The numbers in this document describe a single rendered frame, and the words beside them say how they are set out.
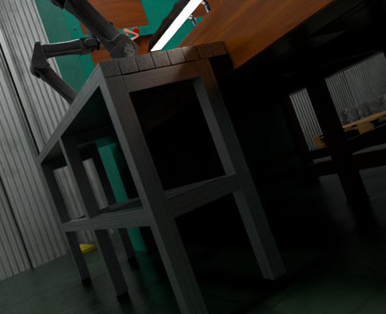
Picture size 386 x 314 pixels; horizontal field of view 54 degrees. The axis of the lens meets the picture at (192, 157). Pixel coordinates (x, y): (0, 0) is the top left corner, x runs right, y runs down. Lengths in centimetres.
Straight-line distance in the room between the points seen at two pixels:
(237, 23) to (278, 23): 14
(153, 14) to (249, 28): 158
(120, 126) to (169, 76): 19
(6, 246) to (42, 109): 127
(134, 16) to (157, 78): 157
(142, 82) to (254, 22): 31
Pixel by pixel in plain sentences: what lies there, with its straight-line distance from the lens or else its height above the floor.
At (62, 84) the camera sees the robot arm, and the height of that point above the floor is 91.
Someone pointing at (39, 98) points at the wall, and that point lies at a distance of 394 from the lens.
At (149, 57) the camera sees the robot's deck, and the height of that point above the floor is 66.
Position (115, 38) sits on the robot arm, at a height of 83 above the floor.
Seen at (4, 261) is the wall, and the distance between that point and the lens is 371.
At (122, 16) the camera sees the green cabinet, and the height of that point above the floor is 135.
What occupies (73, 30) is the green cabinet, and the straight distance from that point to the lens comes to 233.
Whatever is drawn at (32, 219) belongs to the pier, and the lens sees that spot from 363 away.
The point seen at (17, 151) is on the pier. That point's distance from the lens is 370.
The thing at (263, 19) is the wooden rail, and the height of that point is 64.
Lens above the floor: 38
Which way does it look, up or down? 1 degrees up
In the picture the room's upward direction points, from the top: 20 degrees counter-clockwise
